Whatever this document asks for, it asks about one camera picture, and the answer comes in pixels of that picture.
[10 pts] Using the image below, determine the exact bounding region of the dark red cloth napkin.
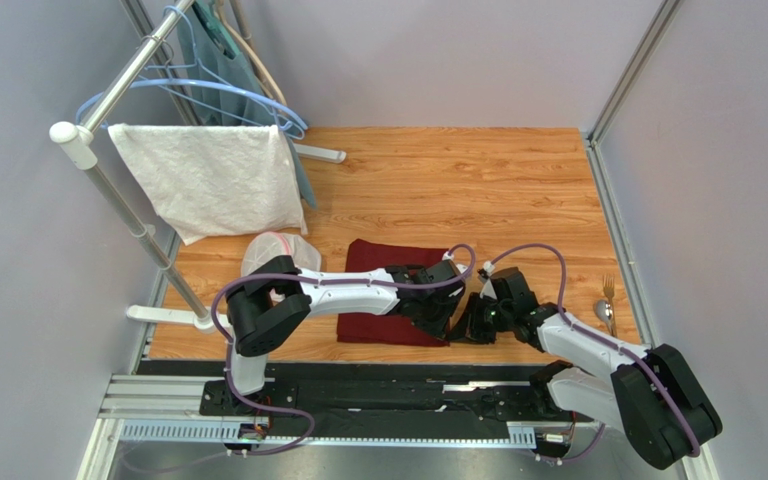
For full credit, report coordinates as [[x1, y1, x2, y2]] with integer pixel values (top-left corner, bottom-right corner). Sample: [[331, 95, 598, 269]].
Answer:
[[336, 239, 449, 347]]

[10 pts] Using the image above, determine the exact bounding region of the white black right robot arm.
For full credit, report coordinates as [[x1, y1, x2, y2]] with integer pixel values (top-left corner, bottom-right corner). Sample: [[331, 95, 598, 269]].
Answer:
[[447, 267, 723, 470]]

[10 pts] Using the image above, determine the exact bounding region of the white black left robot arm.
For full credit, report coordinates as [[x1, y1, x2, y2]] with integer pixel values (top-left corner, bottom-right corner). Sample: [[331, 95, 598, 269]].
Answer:
[[216, 255, 471, 396]]

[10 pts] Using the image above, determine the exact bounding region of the white mesh laundry bag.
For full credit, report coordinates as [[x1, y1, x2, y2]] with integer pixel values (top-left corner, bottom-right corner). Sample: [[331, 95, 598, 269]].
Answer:
[[240, 232, 323, 276]]

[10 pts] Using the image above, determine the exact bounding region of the white towel on rack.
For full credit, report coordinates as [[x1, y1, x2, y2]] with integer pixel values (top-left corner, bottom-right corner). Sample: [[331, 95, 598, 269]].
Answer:
[[108, 123, 307, 245]]

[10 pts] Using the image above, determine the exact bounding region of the teal garment on hanger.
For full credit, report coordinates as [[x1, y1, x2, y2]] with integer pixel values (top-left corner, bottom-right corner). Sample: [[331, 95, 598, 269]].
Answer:
[[176, 0, 319, 211]]

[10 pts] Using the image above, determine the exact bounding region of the beige wooden hanger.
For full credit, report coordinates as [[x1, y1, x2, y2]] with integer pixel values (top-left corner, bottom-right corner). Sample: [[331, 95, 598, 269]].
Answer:
[[213, 0, 288, 106]]

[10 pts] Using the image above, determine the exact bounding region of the metal clothes drying rack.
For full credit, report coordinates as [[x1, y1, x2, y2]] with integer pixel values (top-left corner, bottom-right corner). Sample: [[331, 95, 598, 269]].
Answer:
[[49, 1, 346, 333]]

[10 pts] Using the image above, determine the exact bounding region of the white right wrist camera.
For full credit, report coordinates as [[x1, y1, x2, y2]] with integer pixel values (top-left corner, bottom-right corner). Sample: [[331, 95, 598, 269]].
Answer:
[[479, 261, 498, 300]]

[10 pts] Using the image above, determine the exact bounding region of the wooden handled spoon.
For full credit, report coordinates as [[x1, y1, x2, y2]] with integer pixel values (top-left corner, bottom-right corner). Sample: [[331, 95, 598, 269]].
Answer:
[[594, 299, 614, 331]]

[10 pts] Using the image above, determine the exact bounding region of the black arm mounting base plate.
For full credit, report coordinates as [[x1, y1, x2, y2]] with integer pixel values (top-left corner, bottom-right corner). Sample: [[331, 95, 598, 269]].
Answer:
[[139, 361, 594, 442]]

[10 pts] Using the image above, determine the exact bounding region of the wooden handled fork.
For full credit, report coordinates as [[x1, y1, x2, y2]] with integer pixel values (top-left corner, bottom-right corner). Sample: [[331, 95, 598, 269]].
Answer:
[[603, 274, 618, 337]]

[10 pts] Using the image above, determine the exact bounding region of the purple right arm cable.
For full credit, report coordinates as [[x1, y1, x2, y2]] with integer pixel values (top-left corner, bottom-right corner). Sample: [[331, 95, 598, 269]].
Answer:
[[483, 242, 703, 465]]

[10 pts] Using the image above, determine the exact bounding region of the aluminium frame rail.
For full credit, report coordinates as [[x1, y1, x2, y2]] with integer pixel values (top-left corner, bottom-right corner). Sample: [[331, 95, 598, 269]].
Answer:
[[76, 372, 721, 480]]

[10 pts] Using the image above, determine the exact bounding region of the blue wire hanger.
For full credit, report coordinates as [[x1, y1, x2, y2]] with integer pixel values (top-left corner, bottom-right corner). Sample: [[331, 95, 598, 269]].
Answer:
[[75, 5, 310, 142]]

